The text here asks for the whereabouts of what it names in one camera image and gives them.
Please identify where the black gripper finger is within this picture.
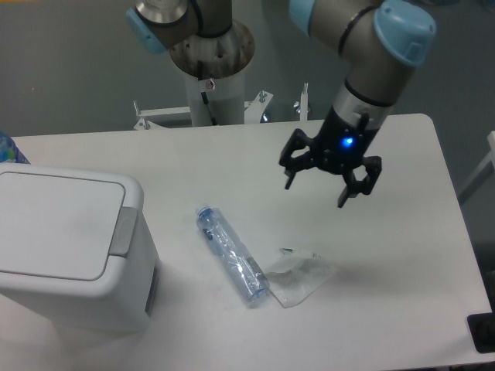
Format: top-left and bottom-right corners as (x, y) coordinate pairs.
(337, 156), (382, 208)
(278, 128), (316, 189)

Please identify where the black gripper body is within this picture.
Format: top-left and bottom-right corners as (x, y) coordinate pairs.
(309, 108), (381, 175)

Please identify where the white push-lid trash can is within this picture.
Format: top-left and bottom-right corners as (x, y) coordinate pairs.
(1, 163), (160, 332)

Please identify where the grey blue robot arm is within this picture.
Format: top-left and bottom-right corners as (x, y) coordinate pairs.
(125, 1), (436, 206)

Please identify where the clear plastic water bottle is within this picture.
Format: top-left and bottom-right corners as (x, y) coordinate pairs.
(196, 203), (270, 308)

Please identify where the crumpled clear plastic wrapper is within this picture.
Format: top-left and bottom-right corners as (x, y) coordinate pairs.
(264, 248), (337, 308)

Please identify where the black device at table corner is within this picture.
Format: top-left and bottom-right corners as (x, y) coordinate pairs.
(467, 312), (494, 354)

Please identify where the blue labelled bottle at edge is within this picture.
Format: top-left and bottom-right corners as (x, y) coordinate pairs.
(0, 131), (29, 164)

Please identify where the white metal base frame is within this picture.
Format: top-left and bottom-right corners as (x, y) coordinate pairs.
(132, 82), (312, 131)

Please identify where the white frame at right edge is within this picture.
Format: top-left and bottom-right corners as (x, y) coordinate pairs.
(457, 131), (494, 205)

